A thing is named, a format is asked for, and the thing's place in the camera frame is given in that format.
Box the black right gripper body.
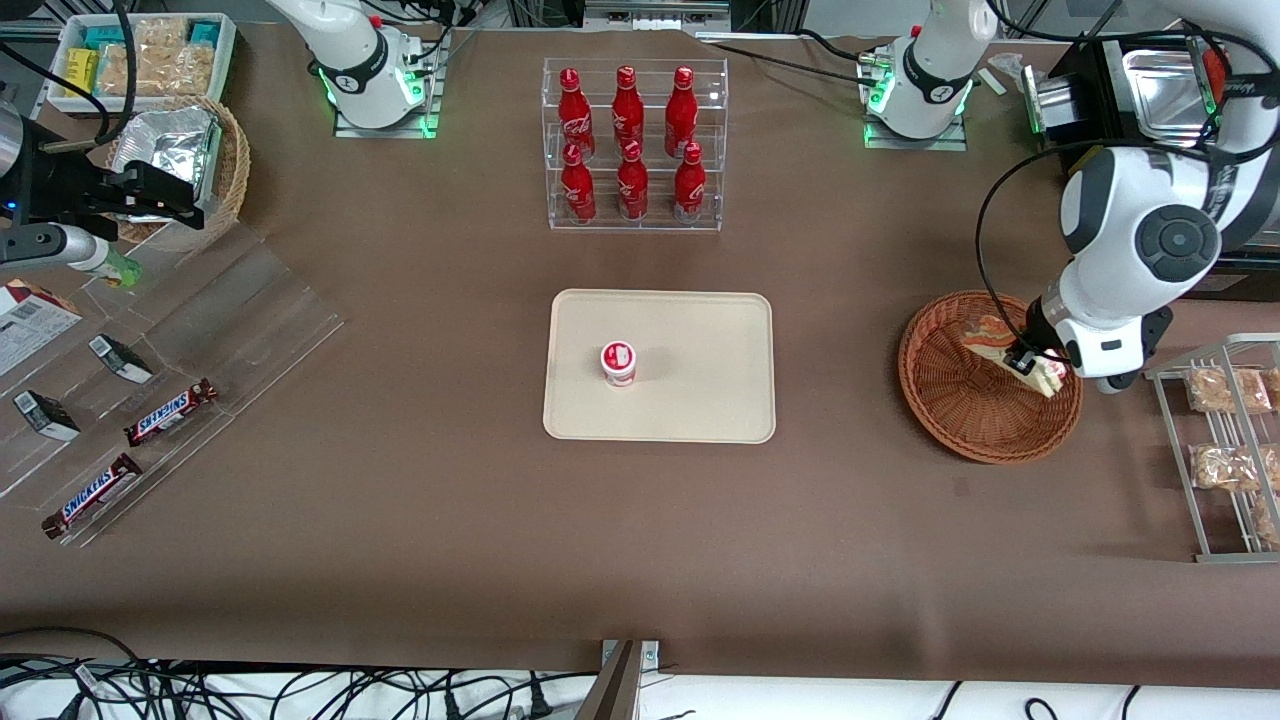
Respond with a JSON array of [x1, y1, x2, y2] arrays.
[[20, 150, 136, 223]]

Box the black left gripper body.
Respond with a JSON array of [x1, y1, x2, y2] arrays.
[[1023, 294, 1077, 362]]

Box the triangular sandwich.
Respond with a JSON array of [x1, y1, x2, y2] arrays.
[[961, 315, 1072, 400]]

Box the tan wicker basket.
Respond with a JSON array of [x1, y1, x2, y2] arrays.
[[103, 95, 251, 253]]

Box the round brown wicker basket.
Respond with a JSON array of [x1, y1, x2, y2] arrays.
[[898, 290, 1084, 464]]

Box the large steel tray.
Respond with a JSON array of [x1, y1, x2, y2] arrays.
[[1121, 47, 1217, 142]]

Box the beige plastic tray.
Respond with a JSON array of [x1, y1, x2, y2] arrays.
[[543, 289, 777, 444]]

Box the silver foil bag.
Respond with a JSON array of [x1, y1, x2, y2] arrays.
[[118, 105, 223, 223]]

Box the yellow snack box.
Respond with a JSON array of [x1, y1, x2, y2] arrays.
[[64, 48, 101, 99]]

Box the clear bag of snacks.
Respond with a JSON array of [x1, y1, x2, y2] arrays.
[[160, 42, 217, 97], [128, 17, 193, 47], [98, 42, 163, 97]]

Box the white plastic bin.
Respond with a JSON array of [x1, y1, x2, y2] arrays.
[[47, 12, 239, 117]]

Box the clear acrylic display stand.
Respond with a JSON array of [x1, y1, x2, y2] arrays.
[[0, 228, 346, 548]]

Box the white red printed carton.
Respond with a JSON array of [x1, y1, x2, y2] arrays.
[[0, 280, 84, 377]]

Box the small black white box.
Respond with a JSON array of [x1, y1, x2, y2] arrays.
[[89, 335, 155, 385], [13, 390, 81, 442]]

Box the Snickers chocolate bar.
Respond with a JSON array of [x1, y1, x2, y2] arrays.
[[124, 379, 219, 447], [42, 454, 144, 540]]

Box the silver metal block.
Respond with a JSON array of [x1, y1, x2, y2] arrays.
[[1020, 75, 1077, 137]]

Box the red cola bottle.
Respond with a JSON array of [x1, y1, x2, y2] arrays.
[[665, 67, 698, 158], [673, 142, 707, 224], [613, 66, 646, 151], [560, 143, 598, 224], [558, 68, 596, 161], [617, 140, 649, 221]]

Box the clear acrylic bottle rack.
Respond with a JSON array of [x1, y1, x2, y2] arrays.
[[543, 57, 729, 233]]

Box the brown table cover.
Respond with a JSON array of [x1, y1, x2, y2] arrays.
[[0, 22, 1280, 691]]

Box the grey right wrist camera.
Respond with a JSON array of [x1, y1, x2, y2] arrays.
[[0, 224, 113, 274]]

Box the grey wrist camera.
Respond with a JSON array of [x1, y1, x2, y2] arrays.
[[1095, 305, 1174, 394], [0, 224, 113, 274]]

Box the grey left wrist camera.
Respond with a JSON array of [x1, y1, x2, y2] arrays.
[[1095, 305, 1174, 394]]

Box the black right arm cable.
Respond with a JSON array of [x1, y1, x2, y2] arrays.
[[0, 0, 139, 149]]

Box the grey wire rack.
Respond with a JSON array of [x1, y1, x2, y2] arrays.
[[1145, 333, 1280, 564]]

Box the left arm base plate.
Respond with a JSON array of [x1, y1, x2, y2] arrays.
[[864, 85, 969, 152]]

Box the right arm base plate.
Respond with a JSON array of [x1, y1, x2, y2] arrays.
[[333, 30, 451, 140]]

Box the silver metal bracket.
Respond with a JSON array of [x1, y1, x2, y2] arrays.
[[600, 640, 661, 683]]

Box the black cable bundle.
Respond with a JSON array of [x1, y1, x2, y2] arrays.
[[0, 627, 601, 720]]

